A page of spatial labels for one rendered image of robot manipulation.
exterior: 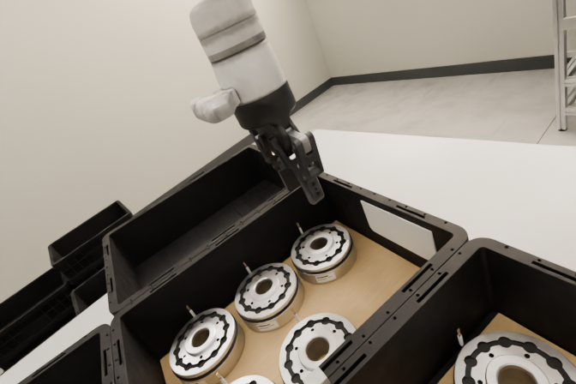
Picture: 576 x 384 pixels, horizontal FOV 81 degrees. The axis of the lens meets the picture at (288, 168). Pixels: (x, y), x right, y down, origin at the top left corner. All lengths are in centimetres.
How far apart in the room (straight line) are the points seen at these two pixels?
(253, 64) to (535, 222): 59
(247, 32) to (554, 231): 61
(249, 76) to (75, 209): 288
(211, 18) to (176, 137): 293
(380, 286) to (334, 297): 7
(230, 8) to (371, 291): 40
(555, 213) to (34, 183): 302
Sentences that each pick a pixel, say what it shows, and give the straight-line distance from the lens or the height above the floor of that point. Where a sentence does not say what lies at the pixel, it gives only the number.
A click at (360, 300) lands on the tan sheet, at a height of 83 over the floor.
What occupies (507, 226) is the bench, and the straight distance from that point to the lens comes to 76.
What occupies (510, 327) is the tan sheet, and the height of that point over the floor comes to 83.
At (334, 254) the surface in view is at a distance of 54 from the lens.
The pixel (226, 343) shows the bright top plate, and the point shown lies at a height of 86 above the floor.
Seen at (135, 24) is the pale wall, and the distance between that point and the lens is 326.
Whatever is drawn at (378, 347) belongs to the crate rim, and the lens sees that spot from 35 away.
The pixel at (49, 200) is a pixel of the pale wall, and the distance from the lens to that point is 315.
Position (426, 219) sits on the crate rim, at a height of 93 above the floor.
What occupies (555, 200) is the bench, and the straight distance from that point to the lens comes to 82.
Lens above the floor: 122
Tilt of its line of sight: 26 degrees down
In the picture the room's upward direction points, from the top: 25 degrees counter-clockwise
